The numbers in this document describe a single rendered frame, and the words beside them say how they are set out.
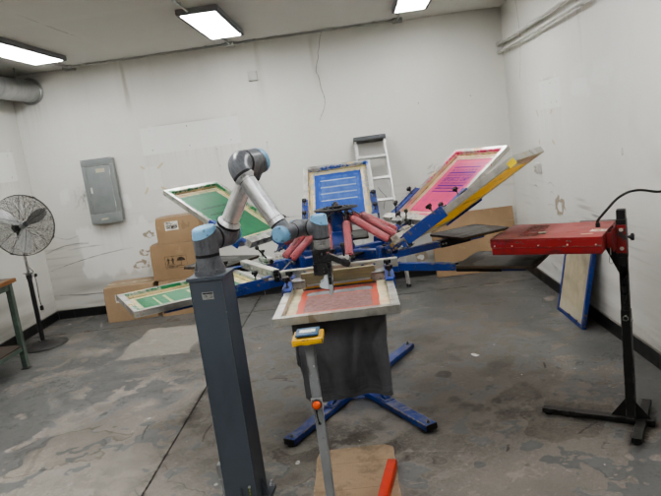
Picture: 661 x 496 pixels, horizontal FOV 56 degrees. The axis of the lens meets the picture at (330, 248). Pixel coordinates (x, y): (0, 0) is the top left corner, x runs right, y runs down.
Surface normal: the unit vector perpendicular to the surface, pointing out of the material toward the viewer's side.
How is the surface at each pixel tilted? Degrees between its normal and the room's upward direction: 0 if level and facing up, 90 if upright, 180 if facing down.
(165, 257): 90
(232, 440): 90
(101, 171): 90
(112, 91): 90
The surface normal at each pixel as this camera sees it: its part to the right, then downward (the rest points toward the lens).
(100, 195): -0.04, 0.17
